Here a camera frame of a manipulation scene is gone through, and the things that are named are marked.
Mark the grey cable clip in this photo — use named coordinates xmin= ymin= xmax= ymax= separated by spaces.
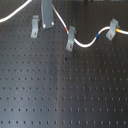
xmin=31 ymin=15 xmax=40 ymax=38
xmin=66 ymin=26 xmax=76 ymax=52
xmin=106 ymin=19 xmax=119 ymax=40

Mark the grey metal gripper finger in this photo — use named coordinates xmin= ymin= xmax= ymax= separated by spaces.
xmin=41 ymin=0 xmax=54 ymax=29

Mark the right grey cable clip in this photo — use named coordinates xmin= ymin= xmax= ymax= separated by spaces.
xmin=106 ymin=19 xmax=119 ymax=40

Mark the middle grey cable clip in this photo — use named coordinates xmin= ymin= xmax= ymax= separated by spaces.
xmin=66 ymin=26 xmax=76 ymax=52

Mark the white cable with coloured marks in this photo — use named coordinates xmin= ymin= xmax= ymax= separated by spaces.
xmin=0 ymin=0 xmax=128 ymax=49

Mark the left grey cable clip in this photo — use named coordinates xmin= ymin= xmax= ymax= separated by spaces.
xmin=31 ymin=15 xmax=40 ymax=38

